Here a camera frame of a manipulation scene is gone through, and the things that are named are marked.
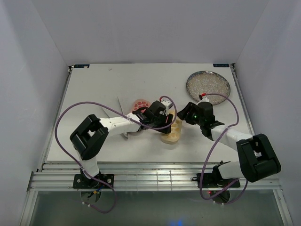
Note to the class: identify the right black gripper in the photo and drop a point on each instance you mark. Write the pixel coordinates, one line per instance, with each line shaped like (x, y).
(183, 114)

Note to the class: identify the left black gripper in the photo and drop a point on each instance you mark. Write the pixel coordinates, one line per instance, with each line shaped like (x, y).
(164, 117)

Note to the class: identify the yellow perforated lid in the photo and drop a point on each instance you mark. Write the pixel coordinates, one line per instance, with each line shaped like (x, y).
(177, 125)

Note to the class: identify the metal tongs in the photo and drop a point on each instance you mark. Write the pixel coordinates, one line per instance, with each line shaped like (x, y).
(111, 114)

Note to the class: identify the yellow lunch box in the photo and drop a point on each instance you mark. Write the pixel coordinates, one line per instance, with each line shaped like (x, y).
(171, 138)

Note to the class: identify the pink perforated lid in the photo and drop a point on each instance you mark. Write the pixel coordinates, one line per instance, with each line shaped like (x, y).
(139, 103)

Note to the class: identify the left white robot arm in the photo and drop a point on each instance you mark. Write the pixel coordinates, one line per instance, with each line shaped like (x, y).
(89, 137)

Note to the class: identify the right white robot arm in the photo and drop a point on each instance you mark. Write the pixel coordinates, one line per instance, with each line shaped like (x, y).
(256, 156)

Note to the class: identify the grey speckled plate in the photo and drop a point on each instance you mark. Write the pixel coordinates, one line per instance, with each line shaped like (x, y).
(208, 82)

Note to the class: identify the right blue table label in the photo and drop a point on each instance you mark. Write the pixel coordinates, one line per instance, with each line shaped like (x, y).
(221, 65)

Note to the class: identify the blue table label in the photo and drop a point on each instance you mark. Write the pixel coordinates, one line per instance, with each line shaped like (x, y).
(82, 66)
(221, 65)

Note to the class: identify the left blue table label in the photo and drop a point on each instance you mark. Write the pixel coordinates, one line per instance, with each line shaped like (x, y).
(82, 66)

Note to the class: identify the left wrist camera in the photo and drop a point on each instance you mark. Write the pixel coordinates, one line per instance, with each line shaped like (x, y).
(167, 104)

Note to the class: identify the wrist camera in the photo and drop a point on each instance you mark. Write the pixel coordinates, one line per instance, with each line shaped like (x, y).
(167, 104)
(203, 98)

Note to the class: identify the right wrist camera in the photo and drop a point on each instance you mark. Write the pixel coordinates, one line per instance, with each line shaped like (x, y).
(203, 98)

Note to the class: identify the aluminium frame rail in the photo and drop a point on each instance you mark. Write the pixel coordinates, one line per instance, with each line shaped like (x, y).
(128, 176)

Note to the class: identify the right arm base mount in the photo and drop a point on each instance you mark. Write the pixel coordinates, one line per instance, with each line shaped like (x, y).
(209, 181)

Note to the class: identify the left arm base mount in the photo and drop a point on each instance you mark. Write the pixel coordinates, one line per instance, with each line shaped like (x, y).
(82, 182)

